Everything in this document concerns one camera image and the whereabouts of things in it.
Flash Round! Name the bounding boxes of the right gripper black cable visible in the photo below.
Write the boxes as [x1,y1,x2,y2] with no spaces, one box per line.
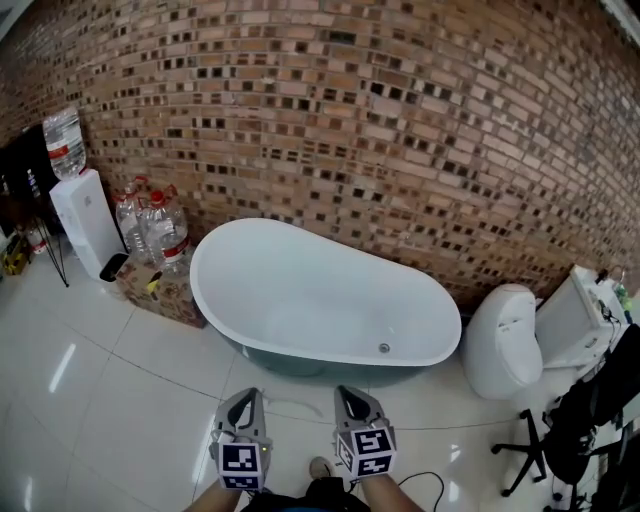
[394,471,447,512]

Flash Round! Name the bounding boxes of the person's left forearm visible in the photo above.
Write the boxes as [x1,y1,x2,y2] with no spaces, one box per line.
[184,477,246,512]

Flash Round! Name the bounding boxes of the white toilet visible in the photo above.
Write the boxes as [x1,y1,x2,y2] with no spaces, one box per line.
[460,283,545,401]

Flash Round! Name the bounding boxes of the black office chair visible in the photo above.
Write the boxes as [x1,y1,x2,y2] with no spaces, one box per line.
[492,323,640,501]

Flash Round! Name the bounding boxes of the white oval bathtub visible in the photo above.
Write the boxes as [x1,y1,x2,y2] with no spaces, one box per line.
[188,217,463,377]

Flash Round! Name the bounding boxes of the person's right forearm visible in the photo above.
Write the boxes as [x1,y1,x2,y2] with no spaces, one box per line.
[359,474,426,512]

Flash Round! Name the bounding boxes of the person's dark trousers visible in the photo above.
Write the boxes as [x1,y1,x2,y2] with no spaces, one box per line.
[239,477,371,512]

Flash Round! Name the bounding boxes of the yellow and black striped box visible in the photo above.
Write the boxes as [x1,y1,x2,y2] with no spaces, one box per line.
[2,239,29,276]

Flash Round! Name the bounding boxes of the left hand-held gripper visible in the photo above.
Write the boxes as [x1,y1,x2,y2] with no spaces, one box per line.
[208,387,275,494]

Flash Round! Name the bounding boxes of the black flat screen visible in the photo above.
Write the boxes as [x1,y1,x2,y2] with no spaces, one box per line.
[0,124,56,221]

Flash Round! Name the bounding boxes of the white cabinet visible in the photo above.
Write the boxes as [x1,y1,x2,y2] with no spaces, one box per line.
[534,264,630,370]

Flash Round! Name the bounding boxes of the white water dispenser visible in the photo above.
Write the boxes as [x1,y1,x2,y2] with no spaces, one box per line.
[48,168,129,281]

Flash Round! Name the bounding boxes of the dark wooden table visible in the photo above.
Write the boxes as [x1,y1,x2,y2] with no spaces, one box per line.
[0,199,71,289]

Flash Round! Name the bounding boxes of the printed brown cardboard box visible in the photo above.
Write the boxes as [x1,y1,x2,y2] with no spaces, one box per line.
[114,257,209,330]

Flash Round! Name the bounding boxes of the large clear water jug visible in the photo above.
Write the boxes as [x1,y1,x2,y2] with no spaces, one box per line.
[42,105,88,181]

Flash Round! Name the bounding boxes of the person's right shoe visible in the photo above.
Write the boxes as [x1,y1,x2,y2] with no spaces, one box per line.
[308,456,337,482]

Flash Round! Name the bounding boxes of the water jug with red label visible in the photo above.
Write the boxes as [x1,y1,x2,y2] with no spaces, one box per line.
[24,227,49,256]

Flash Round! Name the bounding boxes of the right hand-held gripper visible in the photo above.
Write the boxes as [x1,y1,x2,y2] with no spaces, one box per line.
[331,384,399,479]

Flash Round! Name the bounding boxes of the white bin with black lid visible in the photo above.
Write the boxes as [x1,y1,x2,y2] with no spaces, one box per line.
[98,252,131,284]

